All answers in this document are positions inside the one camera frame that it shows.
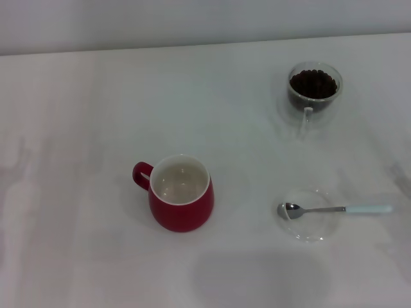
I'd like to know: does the clear glass cup with handle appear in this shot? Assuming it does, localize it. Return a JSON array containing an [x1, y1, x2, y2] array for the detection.
[[286, 61, 344, 141]]

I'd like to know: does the spoon with light blue handle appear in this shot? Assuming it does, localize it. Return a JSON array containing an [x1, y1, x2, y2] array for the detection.
[[277, 201, 393, 221]]

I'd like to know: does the red ceramic mug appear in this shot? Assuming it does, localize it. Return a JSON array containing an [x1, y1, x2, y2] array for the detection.
[[132, 153, 215, 234]]

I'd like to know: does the clear glass saucer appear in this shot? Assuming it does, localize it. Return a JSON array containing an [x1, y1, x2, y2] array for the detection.
[[277, 187, 340, 244]]

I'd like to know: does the coffee beans pile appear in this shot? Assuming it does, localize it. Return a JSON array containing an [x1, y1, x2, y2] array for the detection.
[[288, 69, 338, 112]]

